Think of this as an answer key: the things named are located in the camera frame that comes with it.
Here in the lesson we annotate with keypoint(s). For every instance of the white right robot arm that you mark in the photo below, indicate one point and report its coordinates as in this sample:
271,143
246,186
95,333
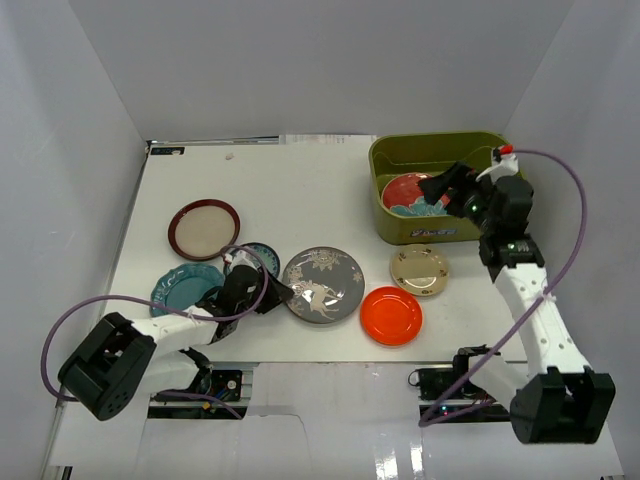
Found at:
561,399

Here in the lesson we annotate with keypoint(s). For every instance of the olive green plastic bin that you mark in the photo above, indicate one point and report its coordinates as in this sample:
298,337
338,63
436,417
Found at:
433,154

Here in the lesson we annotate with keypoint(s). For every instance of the white papers at back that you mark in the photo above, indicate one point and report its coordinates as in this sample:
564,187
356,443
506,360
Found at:
308,139

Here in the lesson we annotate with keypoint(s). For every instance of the grey plate with deer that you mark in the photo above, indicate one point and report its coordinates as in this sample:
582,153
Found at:
328,285

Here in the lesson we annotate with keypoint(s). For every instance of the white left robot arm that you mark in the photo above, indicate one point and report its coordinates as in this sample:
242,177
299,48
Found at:
162,356

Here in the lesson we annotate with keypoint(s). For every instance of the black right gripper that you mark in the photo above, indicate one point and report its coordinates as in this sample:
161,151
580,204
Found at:
437,186

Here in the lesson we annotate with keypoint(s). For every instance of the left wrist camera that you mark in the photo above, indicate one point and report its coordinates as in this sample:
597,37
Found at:
238,258

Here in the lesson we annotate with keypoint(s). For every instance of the dark label sticker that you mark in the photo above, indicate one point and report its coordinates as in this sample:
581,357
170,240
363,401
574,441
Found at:
167,151

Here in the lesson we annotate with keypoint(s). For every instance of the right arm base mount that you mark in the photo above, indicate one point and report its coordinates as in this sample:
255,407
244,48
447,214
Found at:
431,382

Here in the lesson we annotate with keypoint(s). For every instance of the red plate with teal flower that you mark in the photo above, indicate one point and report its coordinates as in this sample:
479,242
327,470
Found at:
402,196

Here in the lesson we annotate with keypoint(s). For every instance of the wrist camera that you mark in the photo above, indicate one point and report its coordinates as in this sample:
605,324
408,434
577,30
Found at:
504,162
238,258

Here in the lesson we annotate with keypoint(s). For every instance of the orange plate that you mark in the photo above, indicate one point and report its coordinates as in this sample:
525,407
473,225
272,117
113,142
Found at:
391,316

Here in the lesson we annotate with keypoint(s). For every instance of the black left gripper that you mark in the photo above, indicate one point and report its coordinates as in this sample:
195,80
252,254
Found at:
261,295

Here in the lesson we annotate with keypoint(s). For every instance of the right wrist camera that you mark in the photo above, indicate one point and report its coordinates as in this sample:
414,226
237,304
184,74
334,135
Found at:
504,162

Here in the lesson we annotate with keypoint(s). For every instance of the blue patterned small plate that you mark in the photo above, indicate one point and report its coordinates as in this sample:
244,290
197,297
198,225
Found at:
263,256

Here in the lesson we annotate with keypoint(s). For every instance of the cream plate with calligraphy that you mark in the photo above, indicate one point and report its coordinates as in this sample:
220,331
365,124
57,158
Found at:
420,269

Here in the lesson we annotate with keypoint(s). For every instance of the dark red rimmed cream plate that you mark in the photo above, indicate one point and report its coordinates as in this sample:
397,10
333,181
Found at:
201,229

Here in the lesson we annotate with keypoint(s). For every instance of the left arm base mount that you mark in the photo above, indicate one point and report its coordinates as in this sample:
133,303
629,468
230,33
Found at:
215,385

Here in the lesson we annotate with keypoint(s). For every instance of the teal scalloped plate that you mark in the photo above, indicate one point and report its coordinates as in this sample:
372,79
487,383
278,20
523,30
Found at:
183,286

